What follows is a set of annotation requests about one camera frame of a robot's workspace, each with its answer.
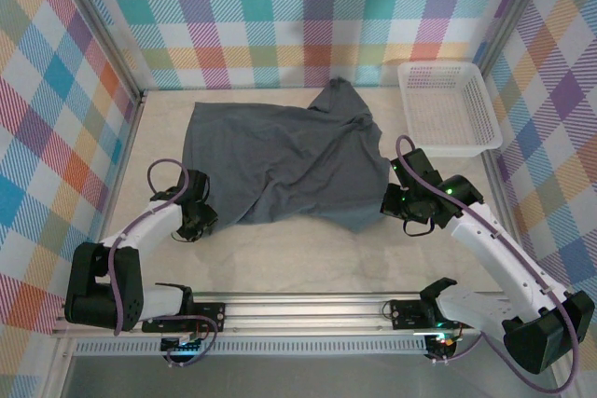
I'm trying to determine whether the aluminium left frame post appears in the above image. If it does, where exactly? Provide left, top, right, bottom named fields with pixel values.
left=58, top=0, right=146, bottom=108

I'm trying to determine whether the white perforated plastic basket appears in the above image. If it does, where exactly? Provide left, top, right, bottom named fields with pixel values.
left=396, top=61, right=504, bottom=159

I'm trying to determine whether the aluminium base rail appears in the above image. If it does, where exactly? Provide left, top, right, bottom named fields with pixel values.
left=50, top=293, right=509, bottom=338

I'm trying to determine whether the grey slotted cable duct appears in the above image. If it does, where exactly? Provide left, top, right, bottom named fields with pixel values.
left=74, top=339, right=428, bottom=357

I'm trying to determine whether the left green circuit board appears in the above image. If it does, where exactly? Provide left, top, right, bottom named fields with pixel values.
left=160, top=335, right=206, bottom=355

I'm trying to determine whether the grey metal base plate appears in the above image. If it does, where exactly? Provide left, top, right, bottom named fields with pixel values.
left=60, top=354, right=561, bottom=398

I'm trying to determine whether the grey-blue t-shirt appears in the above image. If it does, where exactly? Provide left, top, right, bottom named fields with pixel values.
left=180, top=76, right=392, bottom=235

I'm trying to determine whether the aluminium frame post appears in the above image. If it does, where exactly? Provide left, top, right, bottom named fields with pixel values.
left=58, top=0, right=146, bottom=108
left=474, top=0, right=561, bottom=80

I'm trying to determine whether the aluminium left side rail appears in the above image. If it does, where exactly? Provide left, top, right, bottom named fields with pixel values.
left=41, top=89, right=148, bottom=398

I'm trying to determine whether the aluminium right frame post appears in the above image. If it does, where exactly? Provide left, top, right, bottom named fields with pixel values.
left=474, top=0, right=561, bottom=80

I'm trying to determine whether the right circuit board with lights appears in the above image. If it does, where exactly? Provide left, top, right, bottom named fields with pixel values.
left=426, top=332, right=461, bottom=353

